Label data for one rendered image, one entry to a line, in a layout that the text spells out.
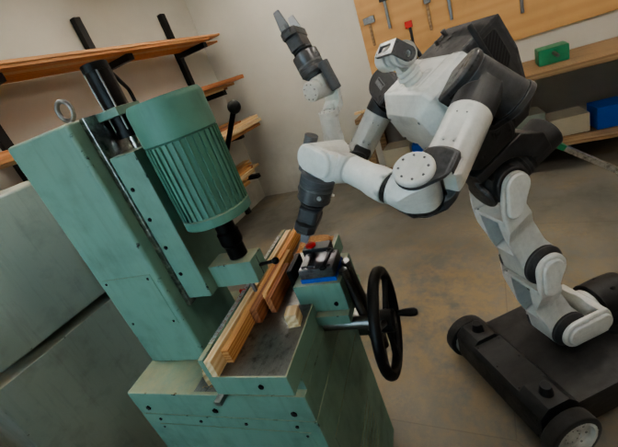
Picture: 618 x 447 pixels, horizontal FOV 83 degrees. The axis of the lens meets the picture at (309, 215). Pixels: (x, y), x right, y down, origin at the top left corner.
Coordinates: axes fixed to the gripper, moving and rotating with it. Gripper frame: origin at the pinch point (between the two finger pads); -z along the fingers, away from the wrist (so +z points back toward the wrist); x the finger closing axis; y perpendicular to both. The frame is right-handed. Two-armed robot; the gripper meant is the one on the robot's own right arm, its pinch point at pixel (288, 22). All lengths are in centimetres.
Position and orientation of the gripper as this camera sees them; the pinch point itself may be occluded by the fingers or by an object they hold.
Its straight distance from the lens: 129.8
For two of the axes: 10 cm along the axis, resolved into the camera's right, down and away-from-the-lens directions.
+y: -7.9, 3.7, 4.9
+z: 4.9, 8.6, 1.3
